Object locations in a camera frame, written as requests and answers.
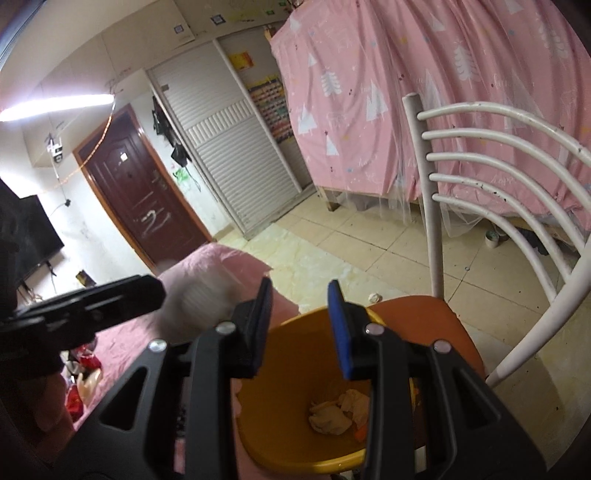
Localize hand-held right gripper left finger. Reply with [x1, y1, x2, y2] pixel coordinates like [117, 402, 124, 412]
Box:
[53, 276, 274, 480]

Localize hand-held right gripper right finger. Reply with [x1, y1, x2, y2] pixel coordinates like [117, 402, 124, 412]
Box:
[327, 279, 550, 480]

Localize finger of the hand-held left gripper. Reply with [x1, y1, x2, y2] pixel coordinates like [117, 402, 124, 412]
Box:
[9, 274, 167, 352]

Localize yellow plastic bin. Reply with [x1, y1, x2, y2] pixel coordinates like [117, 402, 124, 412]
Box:
[233, 307, 416, 476]

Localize pink blanket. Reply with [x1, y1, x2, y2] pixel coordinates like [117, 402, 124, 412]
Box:
[28, 244, 301, 480]

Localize crumpled beige paper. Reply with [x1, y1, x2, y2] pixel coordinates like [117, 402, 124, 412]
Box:
[308, 389, 370, 435]

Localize red plastic packaging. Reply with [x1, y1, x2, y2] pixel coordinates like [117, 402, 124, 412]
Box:
[65, 344, 103, 418]

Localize dark red door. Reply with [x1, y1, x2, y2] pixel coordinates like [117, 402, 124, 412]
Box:
[74, 104, 213, 273]

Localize white chair with orange seat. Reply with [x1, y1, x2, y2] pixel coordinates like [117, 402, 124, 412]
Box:
[365, 92, 591, 462]

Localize white sheer bed netting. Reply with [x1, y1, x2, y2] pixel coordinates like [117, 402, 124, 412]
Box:
[342, 152, 462, 237]

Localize tube ceiling light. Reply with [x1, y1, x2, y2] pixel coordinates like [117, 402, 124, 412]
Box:
[0, 93, 115, 121]

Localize white shutter wardrobe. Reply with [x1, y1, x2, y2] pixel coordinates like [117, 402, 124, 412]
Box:
[147, 37, 319, 241]

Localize black hanging accessories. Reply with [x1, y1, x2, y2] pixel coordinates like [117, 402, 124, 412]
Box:
[152, 96, 174, 139]

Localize dark shoe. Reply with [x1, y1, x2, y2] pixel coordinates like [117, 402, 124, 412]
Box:
[526, 228, 555, 257]

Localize pink printed bed curtain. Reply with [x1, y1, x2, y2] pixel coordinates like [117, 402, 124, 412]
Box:
[269, 0, 591, 236]

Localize black wall television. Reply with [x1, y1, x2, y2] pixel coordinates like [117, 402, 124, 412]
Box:
[16, 194, 64, 287]

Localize white security camera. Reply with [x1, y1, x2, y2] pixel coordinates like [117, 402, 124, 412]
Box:
[45, 134, 65, 163]

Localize wooden bed frame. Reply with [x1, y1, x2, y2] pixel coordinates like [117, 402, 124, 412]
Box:
[315, 185, 342, 213]

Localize colourful wall chart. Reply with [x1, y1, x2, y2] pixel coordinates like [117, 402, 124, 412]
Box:
[247, 76, 294, 144]

